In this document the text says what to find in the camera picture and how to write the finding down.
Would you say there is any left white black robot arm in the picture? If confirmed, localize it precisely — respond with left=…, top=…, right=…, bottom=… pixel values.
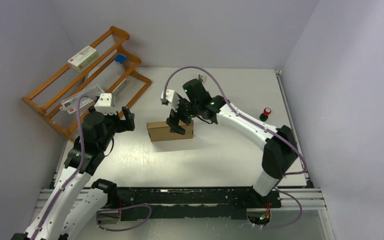
left=12, top=106, right=135, bottom=240

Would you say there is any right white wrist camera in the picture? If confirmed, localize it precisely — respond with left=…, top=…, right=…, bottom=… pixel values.
left=160, top=89, right=180, bottom=112

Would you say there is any white green carton box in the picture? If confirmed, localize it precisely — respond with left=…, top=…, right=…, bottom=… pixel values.
left=67, top=45, right=99, bottom=72

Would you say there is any clear plastic packet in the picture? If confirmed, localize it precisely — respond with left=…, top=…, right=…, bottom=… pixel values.
left=59, top=84, right=105, bottom=114

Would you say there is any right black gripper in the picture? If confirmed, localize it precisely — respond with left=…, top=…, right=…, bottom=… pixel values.
left=165, top=94, right=200, bottom=135

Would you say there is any aluminium frame rail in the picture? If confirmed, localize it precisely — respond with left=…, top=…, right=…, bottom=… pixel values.
left=31, top=188, right=337, bottom=240

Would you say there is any brown cardboard box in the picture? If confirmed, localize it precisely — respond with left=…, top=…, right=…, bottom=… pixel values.
left=146, top=121, right=194, bottom=142

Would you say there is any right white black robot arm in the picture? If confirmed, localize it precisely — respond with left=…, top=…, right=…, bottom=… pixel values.
left=161, top=79, right=298, bottom=207

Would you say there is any blue small object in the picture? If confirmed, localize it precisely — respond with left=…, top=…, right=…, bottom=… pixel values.
left=114, top=54, right=127, bottom=65

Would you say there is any red emergency stop button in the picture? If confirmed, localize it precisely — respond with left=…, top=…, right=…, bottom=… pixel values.
left=259, top=107, right=272, bottom=122

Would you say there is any orange wooden rack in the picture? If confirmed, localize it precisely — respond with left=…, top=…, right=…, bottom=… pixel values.
left=22, top=26, right=152, bottom=142

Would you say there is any small white grey bar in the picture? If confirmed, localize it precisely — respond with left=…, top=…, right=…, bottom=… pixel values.
left=112, top=80, right=129, bottom=96

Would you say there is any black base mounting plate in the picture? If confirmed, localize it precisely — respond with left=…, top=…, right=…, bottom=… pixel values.
left=98, top=186, right=281, bottom=221

